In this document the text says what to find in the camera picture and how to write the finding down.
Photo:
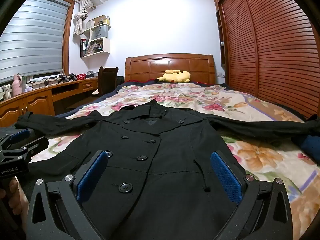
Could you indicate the floral blanket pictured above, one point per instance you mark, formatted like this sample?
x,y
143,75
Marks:
x,y
200,97

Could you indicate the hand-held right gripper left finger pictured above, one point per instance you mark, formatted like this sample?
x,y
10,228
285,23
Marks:
x,y
91,177

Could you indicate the wooden louvered wardrobe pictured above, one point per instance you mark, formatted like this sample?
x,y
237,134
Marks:
x,y
275,42

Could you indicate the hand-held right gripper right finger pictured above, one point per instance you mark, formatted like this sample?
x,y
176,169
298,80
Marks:
x,y
226,177

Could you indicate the grey window blind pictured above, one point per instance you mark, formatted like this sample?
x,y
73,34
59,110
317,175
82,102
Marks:
x,y
32,37

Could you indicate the yellow plush toy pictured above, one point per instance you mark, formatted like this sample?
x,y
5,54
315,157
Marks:
x,y
176,76

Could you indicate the black buttoned coat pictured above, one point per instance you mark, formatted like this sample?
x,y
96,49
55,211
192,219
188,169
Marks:
x,y
160,155

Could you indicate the wooden bed headboard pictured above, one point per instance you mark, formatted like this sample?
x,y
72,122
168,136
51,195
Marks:
x,y
195,66

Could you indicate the grey paper bag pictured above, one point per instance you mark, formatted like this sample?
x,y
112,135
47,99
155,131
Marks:
x,y
98,33

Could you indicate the black tripod stands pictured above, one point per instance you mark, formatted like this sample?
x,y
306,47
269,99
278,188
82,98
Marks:
x,y
67,77

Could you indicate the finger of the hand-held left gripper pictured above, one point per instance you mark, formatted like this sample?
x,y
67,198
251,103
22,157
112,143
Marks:
x,y
35,143
20,134

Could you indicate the dark blue cloth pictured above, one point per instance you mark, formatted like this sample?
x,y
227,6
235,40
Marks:
x,y
311,146

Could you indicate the white wall shelf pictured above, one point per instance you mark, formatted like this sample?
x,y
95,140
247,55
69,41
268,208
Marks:
x,y
106,46

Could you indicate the red basket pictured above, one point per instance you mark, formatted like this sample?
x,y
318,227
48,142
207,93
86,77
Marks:
x,y
80,76

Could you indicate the person's left hand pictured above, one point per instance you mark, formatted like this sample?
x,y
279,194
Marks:
x,y
13,192

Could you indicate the tied beige curtain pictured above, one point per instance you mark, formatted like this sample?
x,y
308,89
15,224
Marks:
x,y
80,20

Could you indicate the pink bottle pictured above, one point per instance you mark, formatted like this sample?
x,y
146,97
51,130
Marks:
x,y
17,86

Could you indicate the dark wooden chair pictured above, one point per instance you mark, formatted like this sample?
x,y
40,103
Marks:
x,y
106,78

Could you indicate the grey box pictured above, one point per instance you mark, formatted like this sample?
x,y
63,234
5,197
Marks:
x,y
90,74

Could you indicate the long wooden desk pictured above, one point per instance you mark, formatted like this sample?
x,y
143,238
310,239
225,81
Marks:
x,y
37,100

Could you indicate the row of books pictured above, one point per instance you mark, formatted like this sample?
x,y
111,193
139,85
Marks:
x,y
91,48

